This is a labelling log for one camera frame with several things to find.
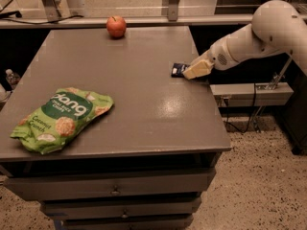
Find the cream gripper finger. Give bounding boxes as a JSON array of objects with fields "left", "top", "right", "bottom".
[
  {"left": 190, "top": 51, "right": 209, "bottom": 65},
  {"left": 183, "top": 59, "right": 213, "bottom": 80}
]

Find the dark blue rxbar wrapper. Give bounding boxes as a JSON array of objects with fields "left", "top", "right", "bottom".
[{"left": 171, "top": 63, "right": 190, "bottom": 78}]

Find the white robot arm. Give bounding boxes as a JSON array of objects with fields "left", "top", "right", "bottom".
[{"left": 183, "top": 0, "right": 307, "bottom": 80}]

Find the red apple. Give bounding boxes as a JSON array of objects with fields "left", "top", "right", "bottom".
[{"left": 106, "top": 15, "right": 127, "bottom": 38}]

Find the grey drawer cabinet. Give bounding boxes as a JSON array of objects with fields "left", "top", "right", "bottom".
[{"left": 0, "top": 26, "right": 232, "bottom": 230}]

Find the top grey drawer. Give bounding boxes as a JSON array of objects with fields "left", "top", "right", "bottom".
[{"left": 4, "top": 168, "right": 215, "bottom": 201}]

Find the grey drawer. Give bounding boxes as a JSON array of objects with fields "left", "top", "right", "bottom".
[
  {"left": 64, "top": 214, "right": 193, "bottom": 230},
  {"left": 41, "top": 195, "right": 201, "bottom": 219},
  {"left": 4, "top": 168, "right": 215, "bottom": 201}
]

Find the middle grey drawer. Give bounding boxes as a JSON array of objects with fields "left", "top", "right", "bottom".
[{"left": 41, "top": 195, "right": 201, "bottom": 219}]

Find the bottom grey drawer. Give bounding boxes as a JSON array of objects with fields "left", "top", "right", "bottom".
[{"left": 64, "top": 214, "right": 193, "bottom": 230}]

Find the green dang chips bag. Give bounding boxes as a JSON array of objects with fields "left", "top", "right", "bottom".
[{"left": 11, "top": 87, "right": 114, "bottom": 154}]

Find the clear plastic water bottle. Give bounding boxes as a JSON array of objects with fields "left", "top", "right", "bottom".
[{"left": 6, "top": 69, "right": 20, "bottom": 90}]

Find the black hanging cable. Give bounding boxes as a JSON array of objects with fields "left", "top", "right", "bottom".
[{"left": 223, "top": 83, "right": 262, "bottom": 134}]

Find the grey metal rail beam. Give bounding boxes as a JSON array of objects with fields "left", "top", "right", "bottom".
[{"left": 0, "top": 14, "right": 252, "bottom": 29}]

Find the black cable on rail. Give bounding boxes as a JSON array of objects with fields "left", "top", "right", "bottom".
[{"left": 0, "top": 11, "right": 84, "bottom": 25}]

